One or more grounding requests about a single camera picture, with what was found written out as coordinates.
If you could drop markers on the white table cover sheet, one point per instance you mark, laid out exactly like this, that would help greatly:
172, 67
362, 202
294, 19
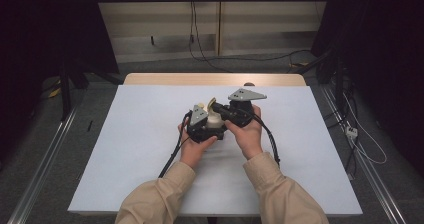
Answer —
140, 144

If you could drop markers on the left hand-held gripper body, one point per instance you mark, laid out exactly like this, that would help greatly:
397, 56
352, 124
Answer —
199, 117

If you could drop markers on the black metal stand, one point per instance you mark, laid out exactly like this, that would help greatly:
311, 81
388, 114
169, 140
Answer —
65, 90
339, 80

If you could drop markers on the aluminium floor rail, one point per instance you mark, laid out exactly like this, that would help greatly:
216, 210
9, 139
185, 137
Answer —
40, 170
366, 170

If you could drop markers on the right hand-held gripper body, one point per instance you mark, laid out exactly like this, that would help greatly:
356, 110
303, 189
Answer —
245, 95

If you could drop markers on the person's left hand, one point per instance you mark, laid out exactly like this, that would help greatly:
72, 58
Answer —
193, 152

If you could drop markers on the black curtain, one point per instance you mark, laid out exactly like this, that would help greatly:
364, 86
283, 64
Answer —
376, 44
50, 34

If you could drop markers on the vertical wall trim strip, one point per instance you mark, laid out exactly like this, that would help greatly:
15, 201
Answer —
218, 24

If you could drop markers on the white power strip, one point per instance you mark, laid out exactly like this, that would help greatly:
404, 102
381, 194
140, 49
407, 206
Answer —
351, 132

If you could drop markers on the person's right hand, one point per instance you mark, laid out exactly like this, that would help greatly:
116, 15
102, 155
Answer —
250, 139

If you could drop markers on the small black stick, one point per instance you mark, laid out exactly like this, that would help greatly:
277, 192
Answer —
90, 125

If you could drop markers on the wooden table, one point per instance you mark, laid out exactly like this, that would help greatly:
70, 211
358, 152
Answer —
186, 79

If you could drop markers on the cream lidded glass jug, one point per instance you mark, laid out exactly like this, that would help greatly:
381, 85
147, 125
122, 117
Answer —
215, 120

